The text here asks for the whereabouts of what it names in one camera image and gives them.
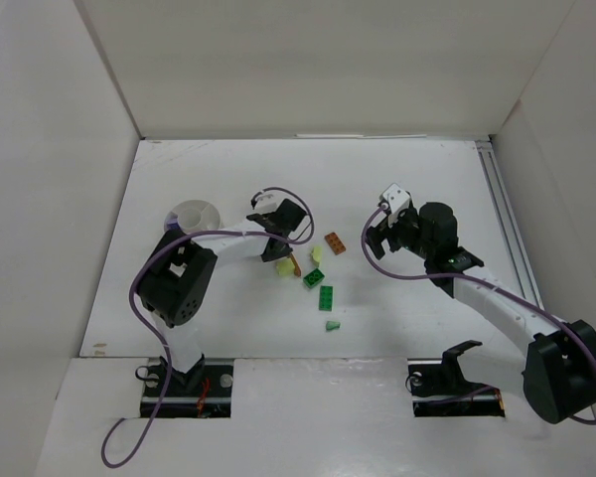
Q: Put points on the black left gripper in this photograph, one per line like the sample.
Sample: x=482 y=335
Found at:
x=278 y=248

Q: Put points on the white round divided container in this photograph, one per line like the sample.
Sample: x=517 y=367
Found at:
x=196 y=216

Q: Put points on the purple arched lego piece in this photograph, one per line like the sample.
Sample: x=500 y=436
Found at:
x=171 y=224

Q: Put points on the light green lego slope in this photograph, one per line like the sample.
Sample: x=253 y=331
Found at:
x=332 y=325

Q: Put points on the yellow lego piece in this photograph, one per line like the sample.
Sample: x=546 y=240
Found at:
x=316 y=255

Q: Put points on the green square lego brick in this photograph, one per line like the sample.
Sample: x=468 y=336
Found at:
x=313 y=278

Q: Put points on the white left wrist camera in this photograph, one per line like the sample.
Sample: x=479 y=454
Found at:
x=264 y=203

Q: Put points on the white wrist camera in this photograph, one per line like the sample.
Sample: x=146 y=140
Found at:
x=396 y=199
x=264 y=203

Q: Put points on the yellow lego brick left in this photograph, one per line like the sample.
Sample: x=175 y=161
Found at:
x=285 y=267

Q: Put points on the brown curved lego piece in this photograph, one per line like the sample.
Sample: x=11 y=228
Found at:
x=297 y=268

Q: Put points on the green long lego brick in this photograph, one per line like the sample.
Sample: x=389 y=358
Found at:
x=326 y=298

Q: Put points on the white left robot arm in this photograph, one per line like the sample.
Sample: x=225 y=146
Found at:
x=170 y=288

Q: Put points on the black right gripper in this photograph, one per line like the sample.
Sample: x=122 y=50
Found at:
x=384 y=235

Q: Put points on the aluminium rail right side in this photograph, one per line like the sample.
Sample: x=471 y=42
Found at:
x=508 y=223

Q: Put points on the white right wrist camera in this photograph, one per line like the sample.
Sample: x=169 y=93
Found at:
x=396 y=199

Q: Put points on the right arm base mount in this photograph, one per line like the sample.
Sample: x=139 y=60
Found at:
x=439 y=389

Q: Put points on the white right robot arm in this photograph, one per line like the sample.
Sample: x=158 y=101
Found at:
x=556 y=370

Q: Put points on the orange lego brick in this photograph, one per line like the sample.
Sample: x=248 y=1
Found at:
x=335 y=243

